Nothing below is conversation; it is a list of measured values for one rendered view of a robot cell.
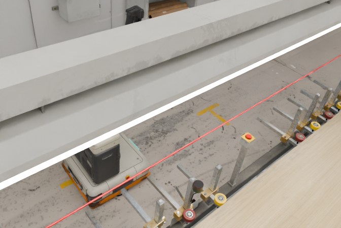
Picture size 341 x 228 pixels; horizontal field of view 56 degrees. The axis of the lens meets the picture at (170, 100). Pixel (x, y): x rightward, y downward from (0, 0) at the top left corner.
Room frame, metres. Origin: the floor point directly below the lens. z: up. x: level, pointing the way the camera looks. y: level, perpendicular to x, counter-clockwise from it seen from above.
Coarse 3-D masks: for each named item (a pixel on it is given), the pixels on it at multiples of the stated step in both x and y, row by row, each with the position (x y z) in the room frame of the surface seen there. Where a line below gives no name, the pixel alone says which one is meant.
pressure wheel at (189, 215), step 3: (186, 210) 1.18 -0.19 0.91; (189, 210) 1.19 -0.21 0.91; (192, 210) 1.19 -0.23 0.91; (183, 213) 1.16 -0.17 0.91; (186, 213) 1.16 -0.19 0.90; (189, 213) 1.16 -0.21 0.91; (192, 213) 1.17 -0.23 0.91; (183, 216) 1.14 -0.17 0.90; (186, 216) 1.14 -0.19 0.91; (189, 216) 1.14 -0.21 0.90; (192, 216) 1.15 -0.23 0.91; (186, 219) 1.12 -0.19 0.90; (189, 219) 1.12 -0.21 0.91; (192, 219) 1.13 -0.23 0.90
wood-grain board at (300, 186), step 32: (320, 128) 2.16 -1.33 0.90; (288, 160) 1.73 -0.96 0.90; (320, 160) 1.77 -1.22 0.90; (256, 192) 1.39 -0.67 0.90; (288, 192) 1.43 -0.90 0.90; (320, 192) 1.46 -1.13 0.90; (224, 224) 1.12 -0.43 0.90; (256, 224) 1.15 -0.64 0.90; (288, 224) 1.18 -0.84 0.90; (320, 224) 1.21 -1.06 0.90
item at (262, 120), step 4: (260, 120) 2.27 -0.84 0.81; (264, 120) 2.26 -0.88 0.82; (264, 124) 2.24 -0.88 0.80; (268, 124) 2.21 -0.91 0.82; (272, 128) 2.18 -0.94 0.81; (276, 128) 2.17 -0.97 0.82; (276, 132) 2.15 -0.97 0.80; (280, 132) 2.13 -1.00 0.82; (288, 140) 2.06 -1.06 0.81; (292, 140) 2.05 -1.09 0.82; (292, 144) 2.02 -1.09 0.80; (296, 144) 2.00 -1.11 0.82
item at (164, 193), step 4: (148, 176) 1.44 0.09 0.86; (148, 180) 1.43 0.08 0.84; (152, 180) 1.41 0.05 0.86; (152, 184) 1.40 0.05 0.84; (156, 184) 1.38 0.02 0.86; (156, 188) 1.36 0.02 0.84; (160, 188) 1.36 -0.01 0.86; (160, 192) 1.33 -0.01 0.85; (164, 192) 1.33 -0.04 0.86; (164, 196) 1.30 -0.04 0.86; (168, 196) 1.30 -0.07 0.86; (168, 200) 1.27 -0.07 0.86; (172, 200) 1.28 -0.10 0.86; (172, 204) 1.25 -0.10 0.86; (176, 204) 1.25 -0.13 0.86; (176, 208) 1.22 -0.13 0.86
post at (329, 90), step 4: (328, 88) 2.47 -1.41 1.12; (328, 92) 2.46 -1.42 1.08; (324, 96) 2.47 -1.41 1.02; (328, 96) 2.46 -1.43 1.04; (324, 100) 2.46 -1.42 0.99; (320, 104) 2.47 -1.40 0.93; (324, 104) 2.45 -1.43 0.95; (320, 108) 2.46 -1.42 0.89; (320, 112) 2.46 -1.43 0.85; (312, 120) 2.47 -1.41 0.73; (316, 120) 2.46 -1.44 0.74
